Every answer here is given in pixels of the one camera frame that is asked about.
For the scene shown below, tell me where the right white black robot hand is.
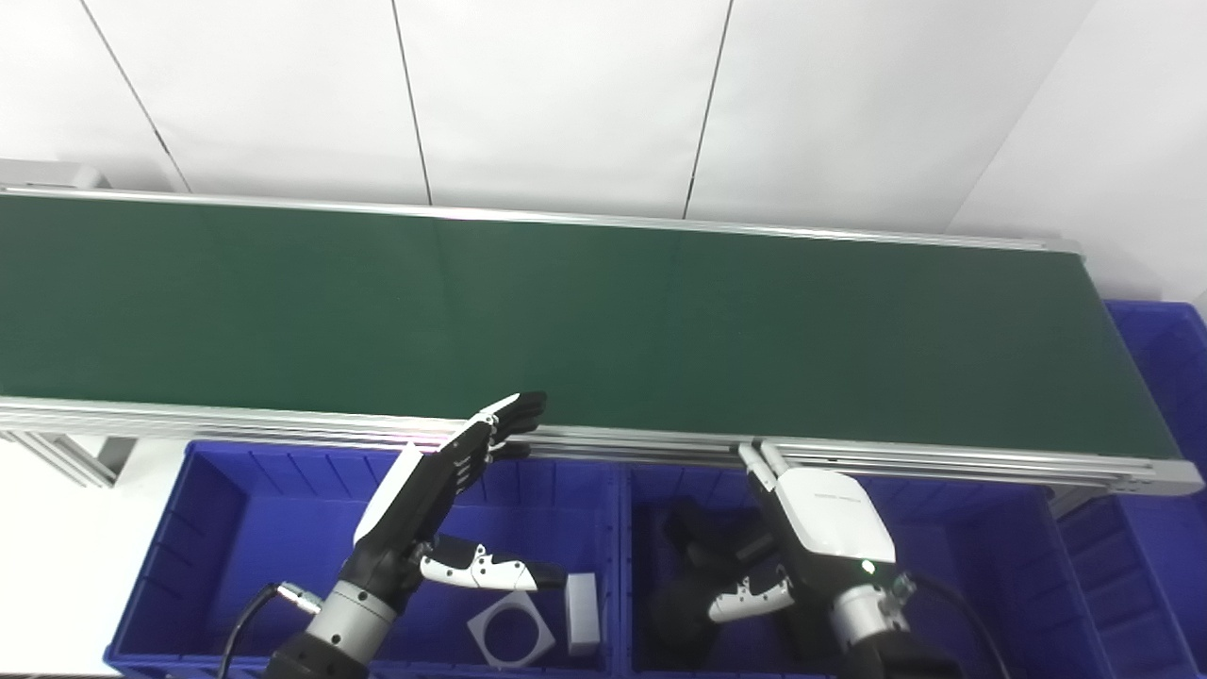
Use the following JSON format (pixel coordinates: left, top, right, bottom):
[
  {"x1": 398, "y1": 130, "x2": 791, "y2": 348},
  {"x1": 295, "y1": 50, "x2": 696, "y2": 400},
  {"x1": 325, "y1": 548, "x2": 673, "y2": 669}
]
[{"x1": 707, "y1": 441, "x2": 897, "y2": 623}]

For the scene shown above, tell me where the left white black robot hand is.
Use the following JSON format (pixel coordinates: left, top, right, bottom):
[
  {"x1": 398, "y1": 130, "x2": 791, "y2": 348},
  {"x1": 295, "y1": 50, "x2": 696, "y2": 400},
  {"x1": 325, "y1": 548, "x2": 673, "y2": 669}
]
[{"x1": 339, "y1": 391, "x2": 567, "y2": 614}]

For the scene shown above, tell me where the green conveyor belt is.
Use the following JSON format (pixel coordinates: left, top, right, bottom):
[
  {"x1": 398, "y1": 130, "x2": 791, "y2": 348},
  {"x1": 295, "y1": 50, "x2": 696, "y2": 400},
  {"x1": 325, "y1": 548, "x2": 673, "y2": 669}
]
[
  {"x1": 0, "y1": 184, "x2": 1205, "y2": 498},
  {"x1": 0, "y1": 195, "x2": 1180, "y2": 460}
]

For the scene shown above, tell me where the white square part with hole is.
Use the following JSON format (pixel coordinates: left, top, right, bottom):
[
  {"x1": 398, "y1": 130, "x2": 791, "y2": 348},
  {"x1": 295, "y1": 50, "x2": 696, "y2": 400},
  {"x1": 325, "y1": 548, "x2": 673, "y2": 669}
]
[{"x1": 467, "y1": 591, "x2": 557, "y2": 669}]

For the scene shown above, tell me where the blue plastic bin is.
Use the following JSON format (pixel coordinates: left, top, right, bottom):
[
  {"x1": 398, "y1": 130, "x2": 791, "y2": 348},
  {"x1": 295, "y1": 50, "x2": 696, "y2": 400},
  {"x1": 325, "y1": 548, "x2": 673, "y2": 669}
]
[
  {"x1": 104, "y1": 441, "x2": 628, "y2": 679},
  {"x1": 618, "y1": 462, "x2": 1114, "y2": 679},
  {"x1": 1056, "y1": 300, "x2": 1207, "y2": 679}
]

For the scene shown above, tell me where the white block part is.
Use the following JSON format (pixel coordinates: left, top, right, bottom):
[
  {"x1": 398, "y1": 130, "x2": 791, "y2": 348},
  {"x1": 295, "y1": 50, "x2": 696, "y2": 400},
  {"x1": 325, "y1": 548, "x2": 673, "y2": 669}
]
[{"x1": 564, "y1": 572, "x2": 602, "y2": 656}]

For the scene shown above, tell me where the aluminium conveyor leg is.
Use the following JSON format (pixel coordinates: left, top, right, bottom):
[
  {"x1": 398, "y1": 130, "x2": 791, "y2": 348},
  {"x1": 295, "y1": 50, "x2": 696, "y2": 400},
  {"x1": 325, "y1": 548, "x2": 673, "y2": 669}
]
[{"x1": 0, "y1": 432, "x2": 138, "y2": 489}]

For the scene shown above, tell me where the grey conveyor end housing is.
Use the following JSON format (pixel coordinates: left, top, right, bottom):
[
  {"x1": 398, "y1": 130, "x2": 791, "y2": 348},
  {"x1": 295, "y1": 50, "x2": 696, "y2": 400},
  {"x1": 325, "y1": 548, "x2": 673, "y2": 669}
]
[{"x1": 0, "y1": 160, "x2": 109, "y2": 190}]

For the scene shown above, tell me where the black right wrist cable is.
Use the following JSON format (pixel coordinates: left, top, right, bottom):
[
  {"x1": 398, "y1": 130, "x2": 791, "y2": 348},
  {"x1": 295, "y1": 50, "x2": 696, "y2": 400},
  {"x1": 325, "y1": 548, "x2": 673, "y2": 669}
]
[{"x1": 891, "y1": 572, "x2": 1010, "y2": 679}]

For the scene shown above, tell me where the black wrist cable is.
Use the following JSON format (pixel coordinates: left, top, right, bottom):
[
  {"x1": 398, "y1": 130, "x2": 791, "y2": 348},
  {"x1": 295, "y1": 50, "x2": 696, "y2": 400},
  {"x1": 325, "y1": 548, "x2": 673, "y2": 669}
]
[
  {"x1": 219, "y1": 582, "x2": 326, "y2": 679},
  {"x1": 891, "y1": 572, "x2": 1010, "y2": 679}
]

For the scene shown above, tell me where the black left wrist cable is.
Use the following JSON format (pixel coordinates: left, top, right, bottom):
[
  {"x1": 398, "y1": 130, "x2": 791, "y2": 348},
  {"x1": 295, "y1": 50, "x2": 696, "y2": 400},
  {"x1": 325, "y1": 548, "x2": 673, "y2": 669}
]
[{"x1": 219, "y1": 582, "x2": 326, "y2": 679}]

